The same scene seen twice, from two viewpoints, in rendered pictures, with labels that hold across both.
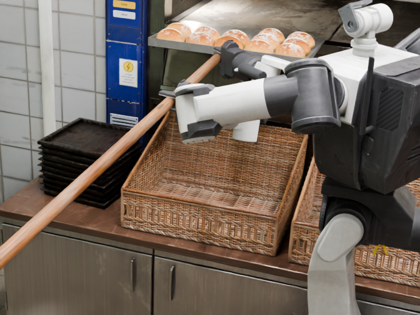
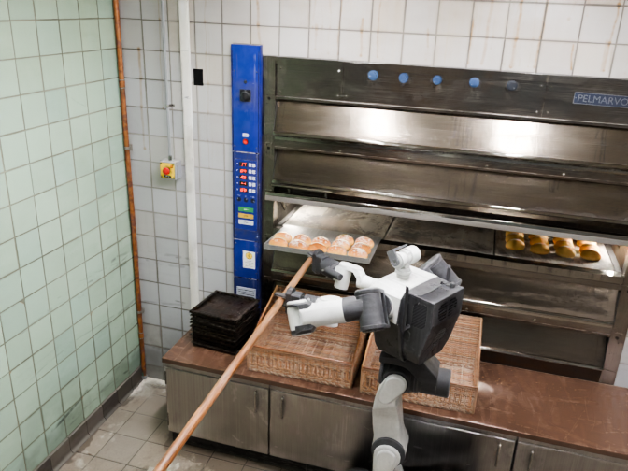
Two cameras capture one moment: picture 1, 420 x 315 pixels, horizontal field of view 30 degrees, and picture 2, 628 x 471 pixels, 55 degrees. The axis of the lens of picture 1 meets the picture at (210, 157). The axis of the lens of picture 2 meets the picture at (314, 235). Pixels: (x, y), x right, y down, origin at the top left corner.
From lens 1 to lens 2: 0.56 m
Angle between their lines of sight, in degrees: 3
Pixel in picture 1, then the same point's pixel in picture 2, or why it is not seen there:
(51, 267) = (200, 396)
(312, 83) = (371, 303)
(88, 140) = (223, 307)
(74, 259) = not seen: hidden behind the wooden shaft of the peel
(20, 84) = (174, 265)
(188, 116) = (295, 321)
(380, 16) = (412, 255)
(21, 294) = (178, 414)
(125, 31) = (247, 233)
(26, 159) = (178, 315)
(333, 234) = (387, 387)
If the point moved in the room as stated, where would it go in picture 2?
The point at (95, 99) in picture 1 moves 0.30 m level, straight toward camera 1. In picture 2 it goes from (226, 276) to (228, 299)
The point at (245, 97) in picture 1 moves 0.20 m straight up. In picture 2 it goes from (331, 311) to (333, 260)
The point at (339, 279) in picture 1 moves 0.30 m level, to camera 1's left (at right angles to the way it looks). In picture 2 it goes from (392, 414) to (318, 412)
